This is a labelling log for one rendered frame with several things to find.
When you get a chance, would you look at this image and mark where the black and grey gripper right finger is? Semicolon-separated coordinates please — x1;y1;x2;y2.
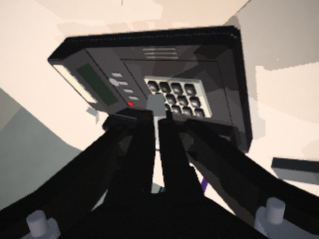
156;94;319;239

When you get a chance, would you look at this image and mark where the black desk phone body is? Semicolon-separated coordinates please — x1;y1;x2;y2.
47;25;253;154

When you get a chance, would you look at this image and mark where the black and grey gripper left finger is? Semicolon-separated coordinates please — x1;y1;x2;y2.
0;94;158;239

